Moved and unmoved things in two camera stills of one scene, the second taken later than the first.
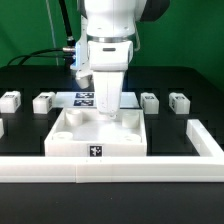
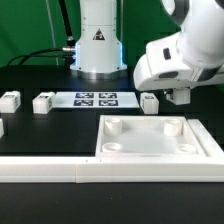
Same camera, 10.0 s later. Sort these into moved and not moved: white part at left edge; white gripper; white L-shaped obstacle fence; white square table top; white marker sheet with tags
Moved: white square table top; white gripper
Not moved: white marker sheet with tags; white L-shaped obstacle fence; white part at left edge
